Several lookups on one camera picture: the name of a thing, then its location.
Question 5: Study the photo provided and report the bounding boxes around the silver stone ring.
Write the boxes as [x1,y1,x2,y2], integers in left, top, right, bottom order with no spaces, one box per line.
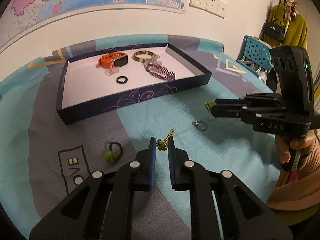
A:
[192,120,208,132]

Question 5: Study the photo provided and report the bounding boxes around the gold chain green pendant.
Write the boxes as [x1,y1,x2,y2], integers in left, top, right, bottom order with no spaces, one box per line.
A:
[156,129,175,151]

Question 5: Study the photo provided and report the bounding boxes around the purple beaded bracelet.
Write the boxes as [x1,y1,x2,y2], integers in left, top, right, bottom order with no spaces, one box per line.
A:
[145,63,176,82]

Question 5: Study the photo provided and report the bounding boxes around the clear crystal bead bracelet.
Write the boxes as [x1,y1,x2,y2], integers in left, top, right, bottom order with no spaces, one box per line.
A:
[142,53,164,68]

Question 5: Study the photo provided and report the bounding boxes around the tortoiseshell bangle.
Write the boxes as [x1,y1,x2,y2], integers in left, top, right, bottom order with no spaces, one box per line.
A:
[132,50,156,63]

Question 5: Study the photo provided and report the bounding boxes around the orange smart watch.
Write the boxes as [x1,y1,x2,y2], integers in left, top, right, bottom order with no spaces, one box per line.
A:
[97,52,128,69]

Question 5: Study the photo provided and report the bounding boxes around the gold green earring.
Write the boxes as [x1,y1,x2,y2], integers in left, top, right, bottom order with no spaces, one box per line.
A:
[204,101,216,113]

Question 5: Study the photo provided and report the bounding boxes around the pink sleeve forearm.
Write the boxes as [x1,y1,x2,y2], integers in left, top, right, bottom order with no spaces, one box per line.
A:
[267,133,319,226]

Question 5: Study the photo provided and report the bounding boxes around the navy jewelry tray box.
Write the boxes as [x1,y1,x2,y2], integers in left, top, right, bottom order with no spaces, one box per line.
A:
[56,43,212,125]

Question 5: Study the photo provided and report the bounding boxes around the right hand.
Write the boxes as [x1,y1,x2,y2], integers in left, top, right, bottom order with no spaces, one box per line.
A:
[275,131,316,164]

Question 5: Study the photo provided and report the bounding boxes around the blue perforated plastic rack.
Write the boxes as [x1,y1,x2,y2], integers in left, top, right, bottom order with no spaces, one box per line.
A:
[237,35,274,70]

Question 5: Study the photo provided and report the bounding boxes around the black handbag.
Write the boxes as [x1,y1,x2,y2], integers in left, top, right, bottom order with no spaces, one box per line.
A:
[263,0,285,43]

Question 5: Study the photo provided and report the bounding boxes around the mustard yellow coat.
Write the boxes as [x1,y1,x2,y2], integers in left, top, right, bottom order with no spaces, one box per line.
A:
[267,5,309,49]

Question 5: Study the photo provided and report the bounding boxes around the white wall socket panel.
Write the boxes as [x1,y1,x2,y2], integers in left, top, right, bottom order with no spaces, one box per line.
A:
[189,0,227,18]

